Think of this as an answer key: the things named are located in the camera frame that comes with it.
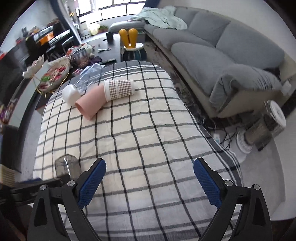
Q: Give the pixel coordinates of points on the plaid tablecloth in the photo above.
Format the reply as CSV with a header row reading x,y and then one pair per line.
x,y
149,141

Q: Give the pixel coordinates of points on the pink plastic cup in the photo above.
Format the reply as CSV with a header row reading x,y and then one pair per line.
x,y
91,102

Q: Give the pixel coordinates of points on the light green blanket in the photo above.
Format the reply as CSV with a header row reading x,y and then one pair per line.
x,y
161,17

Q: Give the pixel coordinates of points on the black piano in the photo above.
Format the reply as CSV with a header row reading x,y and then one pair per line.
x,y
51,42

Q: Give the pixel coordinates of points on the black remote control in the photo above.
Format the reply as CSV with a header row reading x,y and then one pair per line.
x,y
108,61

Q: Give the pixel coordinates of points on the lower candy shell bowl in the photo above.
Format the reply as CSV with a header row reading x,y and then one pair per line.
x,y
55,75

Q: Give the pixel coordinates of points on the black mug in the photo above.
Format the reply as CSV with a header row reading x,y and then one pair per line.
x,y
109,37

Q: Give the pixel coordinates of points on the upper shell bowl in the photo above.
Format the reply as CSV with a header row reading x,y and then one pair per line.
x,y
34,68

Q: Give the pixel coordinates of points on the clear grey square cup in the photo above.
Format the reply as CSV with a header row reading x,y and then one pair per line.
x,y
68,165

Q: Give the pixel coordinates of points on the white plastic cup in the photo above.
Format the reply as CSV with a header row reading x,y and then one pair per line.
x,y
70,94

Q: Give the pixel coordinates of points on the white tv cabinet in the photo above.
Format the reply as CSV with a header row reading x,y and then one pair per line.
x,y
21,101

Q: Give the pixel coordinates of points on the electric fan heater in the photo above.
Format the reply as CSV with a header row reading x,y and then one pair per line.
x,y
271,123

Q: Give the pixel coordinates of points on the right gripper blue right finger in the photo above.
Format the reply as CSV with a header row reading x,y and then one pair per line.
x,y
253,222

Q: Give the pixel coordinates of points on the right blue curtain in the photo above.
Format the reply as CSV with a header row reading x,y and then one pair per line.
x,y
151,3

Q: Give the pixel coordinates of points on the white air purifier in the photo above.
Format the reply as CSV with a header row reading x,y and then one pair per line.
x,y
84,31

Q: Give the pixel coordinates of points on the black coffee table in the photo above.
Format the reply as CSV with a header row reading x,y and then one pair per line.
x,y
104,49

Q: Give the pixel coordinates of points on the grey sectional sofa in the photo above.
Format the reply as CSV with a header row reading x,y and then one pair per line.
x,y
230,67

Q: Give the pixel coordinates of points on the black television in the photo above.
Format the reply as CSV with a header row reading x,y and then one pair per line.
x,y
12,66

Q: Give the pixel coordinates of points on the glass snack jar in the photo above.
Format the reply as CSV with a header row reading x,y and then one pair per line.
x,y
80,58

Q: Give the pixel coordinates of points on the potted plant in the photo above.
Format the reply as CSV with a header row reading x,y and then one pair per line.
x,y
103,29

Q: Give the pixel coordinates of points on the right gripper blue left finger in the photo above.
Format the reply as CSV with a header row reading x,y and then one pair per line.
x,y
46,222

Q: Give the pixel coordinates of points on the clear plastic bottle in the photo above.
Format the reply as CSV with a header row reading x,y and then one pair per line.
x,y
88,76

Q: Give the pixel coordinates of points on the checkered white cup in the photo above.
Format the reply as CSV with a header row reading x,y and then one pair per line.
x,y
115,89

